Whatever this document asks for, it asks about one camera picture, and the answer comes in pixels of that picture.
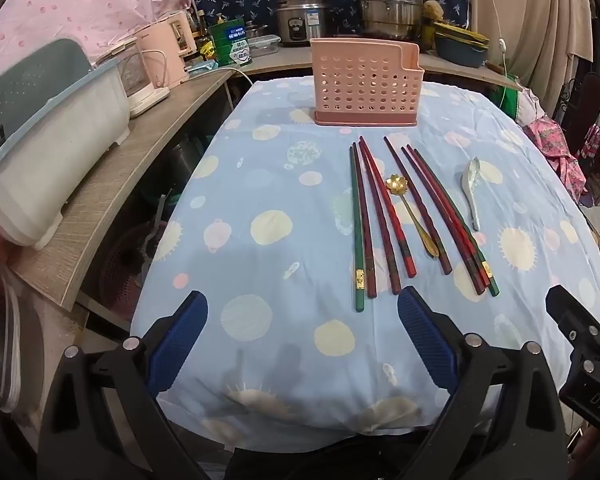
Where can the red plastic basket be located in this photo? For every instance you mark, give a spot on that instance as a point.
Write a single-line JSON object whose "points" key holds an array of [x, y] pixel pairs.
{"points": [[125, 275]]}

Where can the red chopstick with gold band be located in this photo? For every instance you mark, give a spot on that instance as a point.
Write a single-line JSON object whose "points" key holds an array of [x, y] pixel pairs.
{"points": [[483, 276]]}

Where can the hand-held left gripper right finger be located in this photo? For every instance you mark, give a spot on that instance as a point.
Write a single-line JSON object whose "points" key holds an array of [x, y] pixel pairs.
{"points": [[427, 340]]}

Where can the blue plastic basin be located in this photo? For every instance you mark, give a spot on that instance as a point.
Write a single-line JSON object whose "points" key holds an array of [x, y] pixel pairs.
{"points": [[460, 55]]}

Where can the pink electric kettle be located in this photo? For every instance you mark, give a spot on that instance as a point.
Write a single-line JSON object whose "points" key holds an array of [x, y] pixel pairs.
{"points": [[165, 50]]}

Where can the steel rice cooker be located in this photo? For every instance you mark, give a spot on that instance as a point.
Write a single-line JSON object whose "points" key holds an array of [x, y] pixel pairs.
{"points": [[302, 20]]}

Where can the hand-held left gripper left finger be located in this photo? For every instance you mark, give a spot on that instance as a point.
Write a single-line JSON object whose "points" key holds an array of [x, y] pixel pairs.
{"points": [[177, 345]]}

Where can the glass food container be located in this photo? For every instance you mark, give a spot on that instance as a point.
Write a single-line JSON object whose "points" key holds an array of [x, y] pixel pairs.
{"points": [[265, 46]]}

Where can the pink dotted cloth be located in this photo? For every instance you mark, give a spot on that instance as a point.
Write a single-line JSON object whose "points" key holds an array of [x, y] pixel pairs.
{"points": [[80, 0]]}

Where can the yellow-green plastic basin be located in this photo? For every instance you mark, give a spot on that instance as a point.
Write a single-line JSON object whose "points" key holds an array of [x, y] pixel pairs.
{"points": [[460, 34]]}

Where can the white countertop appliance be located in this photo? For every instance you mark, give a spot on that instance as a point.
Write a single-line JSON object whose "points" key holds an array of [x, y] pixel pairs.
{"points": [[140, 80]]}

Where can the wooden counter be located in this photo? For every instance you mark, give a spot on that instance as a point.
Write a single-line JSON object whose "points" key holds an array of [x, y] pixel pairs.
{"points": [[130, 170]]}

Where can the pink perforated utensil basket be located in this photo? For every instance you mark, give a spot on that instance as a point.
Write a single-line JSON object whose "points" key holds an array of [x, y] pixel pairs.
{"points": [[365, 80]]}

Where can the black metal chair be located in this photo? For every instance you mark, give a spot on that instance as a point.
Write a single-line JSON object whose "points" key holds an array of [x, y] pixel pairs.
{"points": [[587, 100]]}

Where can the beige curtain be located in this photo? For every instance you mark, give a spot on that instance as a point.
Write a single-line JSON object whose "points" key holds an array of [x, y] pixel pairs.
{"points": [[530, 10]]}

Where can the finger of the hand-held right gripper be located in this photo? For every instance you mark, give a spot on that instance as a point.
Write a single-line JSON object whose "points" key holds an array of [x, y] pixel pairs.
{"points": [[570, 310]]}

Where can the bright red chopstick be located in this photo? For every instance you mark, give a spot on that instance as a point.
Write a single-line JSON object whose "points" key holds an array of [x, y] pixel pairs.
{"points": [[406, 262]]}

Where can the white dish bin teal lid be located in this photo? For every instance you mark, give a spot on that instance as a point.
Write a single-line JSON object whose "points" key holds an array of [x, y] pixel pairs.
{"points": [[55, 170]]}

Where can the white ceramic spoon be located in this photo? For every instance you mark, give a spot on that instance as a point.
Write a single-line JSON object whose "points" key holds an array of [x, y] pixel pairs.
{"points": [[472, 195]]}

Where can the green tin can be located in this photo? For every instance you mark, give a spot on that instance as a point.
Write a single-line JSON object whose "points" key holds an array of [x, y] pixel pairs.
{"points": [[232, 42]]}

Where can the gold flower spoon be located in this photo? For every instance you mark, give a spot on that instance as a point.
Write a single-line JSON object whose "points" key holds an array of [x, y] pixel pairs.
{"points": [[395, 185]]}

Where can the blue planet print tablecloth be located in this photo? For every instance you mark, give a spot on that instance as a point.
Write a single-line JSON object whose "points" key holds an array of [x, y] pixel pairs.
{"points": [[280, 185]]}

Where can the stainless steel steamer pot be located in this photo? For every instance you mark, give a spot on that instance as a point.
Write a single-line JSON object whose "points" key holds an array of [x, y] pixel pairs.
{"points": [[387, 2]]}

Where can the dark red chopstick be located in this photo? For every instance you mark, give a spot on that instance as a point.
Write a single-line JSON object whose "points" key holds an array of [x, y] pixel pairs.
{"points": [[365, 235], [389, 260], [442, 261], [475, 282]]}

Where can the brown ginger root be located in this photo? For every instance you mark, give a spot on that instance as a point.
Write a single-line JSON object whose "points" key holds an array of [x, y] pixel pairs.
{"points": [[433, 11]]}

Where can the pink floral cloth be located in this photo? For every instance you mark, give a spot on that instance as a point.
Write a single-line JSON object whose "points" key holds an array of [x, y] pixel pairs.
{"points": [[555, 155]]}

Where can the green chopstick with gold band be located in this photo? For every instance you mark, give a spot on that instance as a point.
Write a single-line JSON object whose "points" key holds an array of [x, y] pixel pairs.
{"points": [[493, 287], [356, 235]]}

